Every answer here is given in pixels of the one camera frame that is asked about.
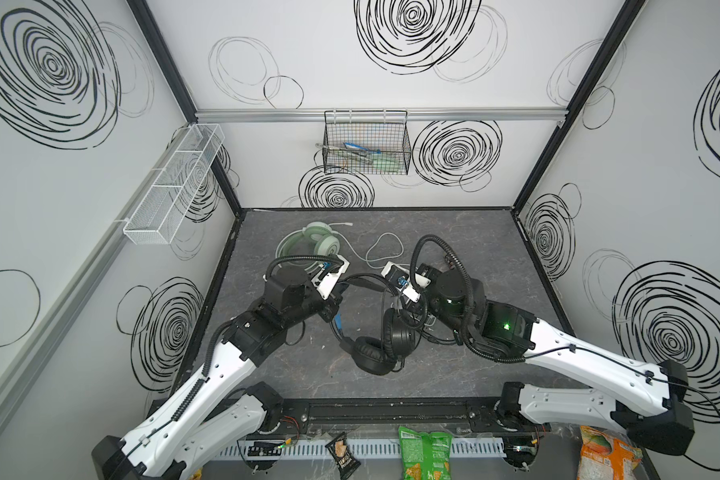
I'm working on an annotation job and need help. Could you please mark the green chips bag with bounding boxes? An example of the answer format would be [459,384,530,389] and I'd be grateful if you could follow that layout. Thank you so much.
[398,426,453,480]

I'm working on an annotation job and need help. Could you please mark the black mounting rail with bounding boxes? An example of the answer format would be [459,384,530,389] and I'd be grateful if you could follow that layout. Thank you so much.
[146,395,595,434]

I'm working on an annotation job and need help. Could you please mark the small dark snack packet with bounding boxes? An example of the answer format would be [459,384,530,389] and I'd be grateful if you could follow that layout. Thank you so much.
[325,432,361,480]

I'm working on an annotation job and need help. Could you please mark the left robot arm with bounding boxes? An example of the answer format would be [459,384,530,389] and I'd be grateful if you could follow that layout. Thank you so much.
[92,255,350,479]

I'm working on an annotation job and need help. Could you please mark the black wire basket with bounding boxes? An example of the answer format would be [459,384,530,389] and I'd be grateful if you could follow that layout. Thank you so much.
[318,109,412,176]

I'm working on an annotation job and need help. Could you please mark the mint green headphones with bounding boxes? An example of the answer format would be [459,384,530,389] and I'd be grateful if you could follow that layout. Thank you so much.
[274,221,406,271]

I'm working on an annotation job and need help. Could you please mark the black blue headphones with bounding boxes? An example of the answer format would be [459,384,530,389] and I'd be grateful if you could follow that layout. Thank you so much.
[329,272,457,377]

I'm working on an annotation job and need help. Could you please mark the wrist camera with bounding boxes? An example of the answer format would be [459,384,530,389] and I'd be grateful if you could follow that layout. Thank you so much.
[311,255,350,300]
[381,262,439,303]

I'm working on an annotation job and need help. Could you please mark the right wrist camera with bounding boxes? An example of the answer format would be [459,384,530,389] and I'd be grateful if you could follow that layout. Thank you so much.
[381,262,439,303]

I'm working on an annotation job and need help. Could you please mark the white wire shelf basket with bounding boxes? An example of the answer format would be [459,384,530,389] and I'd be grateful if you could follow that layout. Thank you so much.
[123,123,225,246]

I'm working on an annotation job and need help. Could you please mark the orange snack bag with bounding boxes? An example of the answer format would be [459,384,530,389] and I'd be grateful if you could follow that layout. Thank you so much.
[577,426,643,480]

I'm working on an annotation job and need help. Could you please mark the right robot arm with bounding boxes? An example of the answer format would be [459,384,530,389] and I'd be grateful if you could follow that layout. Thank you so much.
[410,234,720,472]

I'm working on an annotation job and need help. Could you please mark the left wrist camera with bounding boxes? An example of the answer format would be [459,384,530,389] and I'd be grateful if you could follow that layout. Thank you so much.
[311,255,350,300]

